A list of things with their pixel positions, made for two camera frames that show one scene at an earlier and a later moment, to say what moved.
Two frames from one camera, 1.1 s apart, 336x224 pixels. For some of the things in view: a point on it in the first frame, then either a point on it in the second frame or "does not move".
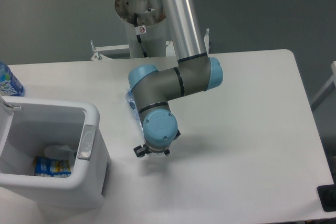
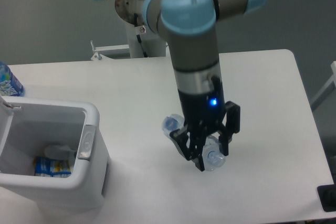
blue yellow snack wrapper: [48, 167] does not move
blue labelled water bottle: [9, 85] does not move
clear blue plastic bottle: [130, 98] → [212, 156]
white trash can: [27, 126] does not move
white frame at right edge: [331, 86] does not move
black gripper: [140, 151] → [202, 112]
